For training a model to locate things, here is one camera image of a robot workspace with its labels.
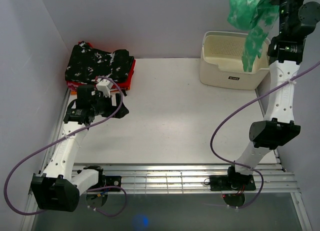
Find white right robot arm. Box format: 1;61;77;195
225;0;320;190

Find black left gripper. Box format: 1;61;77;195
90;92;129;119

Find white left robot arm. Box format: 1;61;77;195
31;79;129;212

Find orange folded trousers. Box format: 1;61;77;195
70;87;119;95

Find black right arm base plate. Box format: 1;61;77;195
209;175;256;191

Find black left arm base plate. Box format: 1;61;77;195
103;175;122;193

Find black white patterned folded trousers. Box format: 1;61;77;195
64;41;135;85

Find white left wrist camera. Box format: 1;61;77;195
96;78;114;98

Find cream perforated plastic basket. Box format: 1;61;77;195
199;31;270;90

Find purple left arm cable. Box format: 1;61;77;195
6;75;128;218

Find green tie-dye trousers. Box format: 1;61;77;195
227;0;279;72

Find aluminium rail frame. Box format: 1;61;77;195
22;81;312;231

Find red folded trousers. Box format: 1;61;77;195
66;42;137;91

